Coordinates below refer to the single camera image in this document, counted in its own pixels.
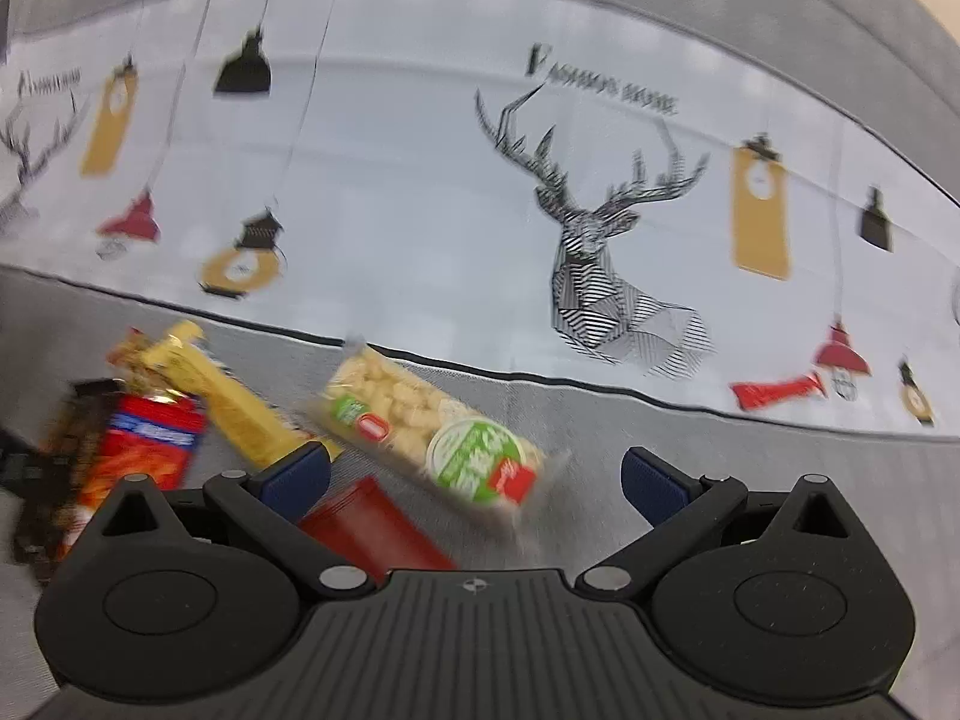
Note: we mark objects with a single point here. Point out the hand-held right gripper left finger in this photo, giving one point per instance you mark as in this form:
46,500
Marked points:
296,476

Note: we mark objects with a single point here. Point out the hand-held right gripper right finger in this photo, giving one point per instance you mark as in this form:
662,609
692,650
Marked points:
656,480

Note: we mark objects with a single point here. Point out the plain red snack packet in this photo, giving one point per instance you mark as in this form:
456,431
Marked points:
367,525

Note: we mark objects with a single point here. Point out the yellow snack bar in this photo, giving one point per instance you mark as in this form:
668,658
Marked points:
232,405

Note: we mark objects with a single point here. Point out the clear puffed snack packet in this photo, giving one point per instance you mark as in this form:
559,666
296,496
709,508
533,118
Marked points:
397,397

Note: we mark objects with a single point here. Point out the red blue snack packet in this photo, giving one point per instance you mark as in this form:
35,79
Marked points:
150,442

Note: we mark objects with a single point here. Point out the dark brown chocolate bar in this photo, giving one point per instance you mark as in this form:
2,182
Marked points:
67,457

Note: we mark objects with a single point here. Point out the small red gold candy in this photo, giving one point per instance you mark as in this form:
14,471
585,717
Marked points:
127,356

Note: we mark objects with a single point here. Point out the grey printed bed sheet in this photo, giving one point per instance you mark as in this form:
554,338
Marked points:
420,202

